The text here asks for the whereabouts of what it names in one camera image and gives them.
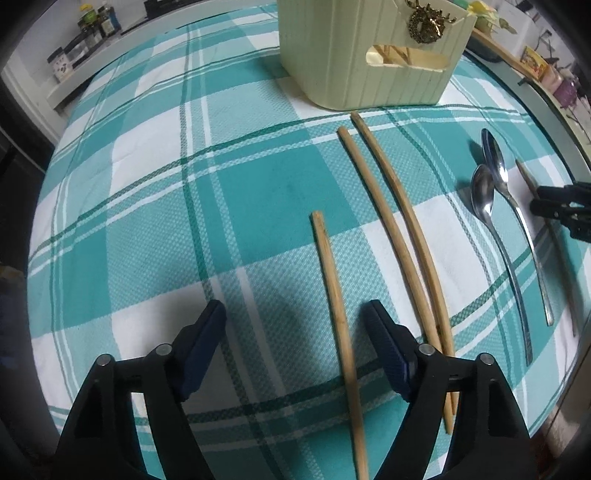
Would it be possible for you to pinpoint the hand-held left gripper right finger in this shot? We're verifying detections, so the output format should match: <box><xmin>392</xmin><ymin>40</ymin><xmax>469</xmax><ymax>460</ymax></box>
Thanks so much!
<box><xmin>360</xmin><ymin>300</ymin><xmax>532</xmax><ymax>480</ymax></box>

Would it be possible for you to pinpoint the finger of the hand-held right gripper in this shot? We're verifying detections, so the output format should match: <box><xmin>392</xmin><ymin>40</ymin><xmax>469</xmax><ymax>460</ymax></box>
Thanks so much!
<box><xmin>530</xmin><ymin>198</ymin><xmax>591</xmax><ymax>241</ymax></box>
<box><xmin>538</xmin><ymin>183</ymin><xmax>591</xmax><ymax>204</ymax></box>

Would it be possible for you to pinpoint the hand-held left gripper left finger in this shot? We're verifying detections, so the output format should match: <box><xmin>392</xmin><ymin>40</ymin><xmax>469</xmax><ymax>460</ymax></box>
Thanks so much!
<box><xmin>55</xmin><ymin>300</ymin><xmax>228</xmax><ymax>480</ymax></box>

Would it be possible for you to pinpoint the cream plastic utensil container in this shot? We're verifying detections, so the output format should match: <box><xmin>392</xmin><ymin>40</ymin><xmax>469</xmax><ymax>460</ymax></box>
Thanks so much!
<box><xmin>279</xmin><ymin>0</ymin><xmax>476</xmax><ymax>110</ymax></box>

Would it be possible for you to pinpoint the large steel spoon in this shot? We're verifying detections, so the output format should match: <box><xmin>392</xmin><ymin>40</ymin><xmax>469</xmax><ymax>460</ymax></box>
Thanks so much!
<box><xmin>480</xmin><ymin>128</ymin><xmax>555</xmax><ymax>327</ymax></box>

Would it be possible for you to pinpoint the small steel spoon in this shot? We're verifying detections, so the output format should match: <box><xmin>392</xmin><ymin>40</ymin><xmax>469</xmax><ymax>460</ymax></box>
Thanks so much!
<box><xmin>470</xmin><ymin>164</ymin><xmax>535</xmax><ymax>367</ymax></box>

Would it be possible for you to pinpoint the purple cup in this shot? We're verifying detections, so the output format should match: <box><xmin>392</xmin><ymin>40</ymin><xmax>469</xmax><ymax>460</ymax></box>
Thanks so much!
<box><xmin>551</xmin><ymin>76</ymin><xmax>580</xmax><ymax>104</ymax></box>

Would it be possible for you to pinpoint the small yellow box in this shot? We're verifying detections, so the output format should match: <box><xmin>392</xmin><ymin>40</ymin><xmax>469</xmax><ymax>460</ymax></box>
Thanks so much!
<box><xmin>522</xmin><ymin>46</ymin><xmax>550</xmax><ymax>77</ymax></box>

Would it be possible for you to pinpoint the wooden cutting board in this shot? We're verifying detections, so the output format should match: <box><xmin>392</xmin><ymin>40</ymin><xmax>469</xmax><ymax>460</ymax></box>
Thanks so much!
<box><xmin>468</xmin><ymin>28</ymin><xmax>536</xmax><ymax>79</ymax></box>

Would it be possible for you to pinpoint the white-label spice jar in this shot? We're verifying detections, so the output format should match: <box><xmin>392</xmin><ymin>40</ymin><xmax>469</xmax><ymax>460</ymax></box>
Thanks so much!
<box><xmin>47</xmin><ymin>46</ymin><xmax>70</xmax><ymax>84</ymax></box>

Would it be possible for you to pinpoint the dark sauce bottle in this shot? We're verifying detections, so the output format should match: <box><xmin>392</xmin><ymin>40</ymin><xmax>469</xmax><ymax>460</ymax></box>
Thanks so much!
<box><xmin>97</xmin><ymin>2</ymin><xmax>120</xmax><ymax>38</ymax></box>

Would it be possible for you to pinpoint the yellow-cap condiment bottle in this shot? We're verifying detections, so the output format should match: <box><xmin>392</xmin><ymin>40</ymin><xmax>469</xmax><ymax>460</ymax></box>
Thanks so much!
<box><xmin>76</xmin><ymin>2</ymin><xmax>102</xmax><ymax>47</ymax></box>

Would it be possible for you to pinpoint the black gas stove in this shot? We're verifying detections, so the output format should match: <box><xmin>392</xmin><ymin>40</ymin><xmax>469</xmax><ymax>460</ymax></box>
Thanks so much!
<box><xmin>143</xmin><ymin>0</ymin><xmax>195</xmax><ymax>14</ymax></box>

